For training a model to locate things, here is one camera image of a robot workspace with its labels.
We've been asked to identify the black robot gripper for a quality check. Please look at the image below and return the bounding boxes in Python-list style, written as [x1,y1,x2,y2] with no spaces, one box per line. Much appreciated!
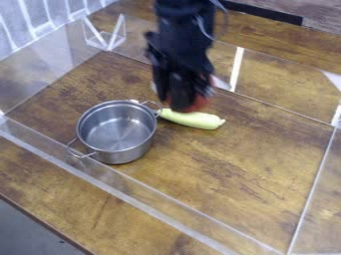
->
[146,0,215,112]

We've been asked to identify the red white plush mushroom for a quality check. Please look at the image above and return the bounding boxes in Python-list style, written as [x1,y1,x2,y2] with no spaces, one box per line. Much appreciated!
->
[186,76,214,113]

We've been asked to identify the silver metal pot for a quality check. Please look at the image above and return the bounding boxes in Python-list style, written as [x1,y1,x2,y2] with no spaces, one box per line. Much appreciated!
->
[67,100,163,164]

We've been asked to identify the green plush vegetable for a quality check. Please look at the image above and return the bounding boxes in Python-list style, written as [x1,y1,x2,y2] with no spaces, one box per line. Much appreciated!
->
[158,109,225,130]

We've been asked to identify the black bar at table edge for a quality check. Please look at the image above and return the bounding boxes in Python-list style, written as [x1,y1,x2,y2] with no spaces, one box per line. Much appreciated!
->
[222,0,304,26]

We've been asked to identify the black cable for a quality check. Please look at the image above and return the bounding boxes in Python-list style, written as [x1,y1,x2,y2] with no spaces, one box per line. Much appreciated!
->
[194,0,230,43]

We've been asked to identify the clear acrylic enclosure wall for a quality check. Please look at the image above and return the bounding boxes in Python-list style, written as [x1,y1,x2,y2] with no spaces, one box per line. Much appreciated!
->
[0,14,341,255]

